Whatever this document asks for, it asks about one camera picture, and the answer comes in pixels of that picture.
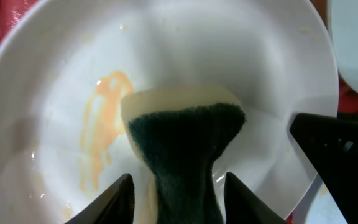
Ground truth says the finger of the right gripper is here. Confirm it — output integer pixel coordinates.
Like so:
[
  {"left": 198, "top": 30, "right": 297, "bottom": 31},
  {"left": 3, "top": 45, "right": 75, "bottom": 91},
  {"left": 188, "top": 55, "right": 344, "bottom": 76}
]
[{"left": 290, "top": 113, "right": 358, "bottom": 223}]

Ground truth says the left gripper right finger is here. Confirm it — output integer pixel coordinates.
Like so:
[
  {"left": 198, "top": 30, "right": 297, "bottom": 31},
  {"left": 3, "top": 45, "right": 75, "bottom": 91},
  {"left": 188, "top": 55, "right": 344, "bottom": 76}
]
[{"left": 224, "top": 172, "right": 287, "bottom": 224}]

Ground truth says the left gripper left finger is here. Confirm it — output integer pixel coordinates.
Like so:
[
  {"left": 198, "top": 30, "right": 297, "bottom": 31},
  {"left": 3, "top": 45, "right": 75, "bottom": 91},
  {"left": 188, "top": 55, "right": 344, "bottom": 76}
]
[{"left": 66, "top": 174, "right": 135, "bottom": 224}]

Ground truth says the white round plate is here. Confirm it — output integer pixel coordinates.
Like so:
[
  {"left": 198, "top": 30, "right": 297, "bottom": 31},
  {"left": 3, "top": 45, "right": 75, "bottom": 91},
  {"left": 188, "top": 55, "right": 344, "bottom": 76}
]
[{"left": 0, "top": 0, "right": 339, "bottom": 223}]

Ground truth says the green and yellow sponge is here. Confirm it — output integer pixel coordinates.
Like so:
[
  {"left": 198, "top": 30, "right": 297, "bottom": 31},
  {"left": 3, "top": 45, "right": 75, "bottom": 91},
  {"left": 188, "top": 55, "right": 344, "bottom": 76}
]
[{"left": 121, "top": 85, "right": 246, "bottom": 223}]

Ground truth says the light blue plate top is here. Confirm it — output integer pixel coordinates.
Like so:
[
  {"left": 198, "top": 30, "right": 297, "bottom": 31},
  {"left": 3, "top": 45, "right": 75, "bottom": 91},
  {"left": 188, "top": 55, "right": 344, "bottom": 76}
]
[{"left": 328, "top": 0, "right": 358, "bottom": 92}]

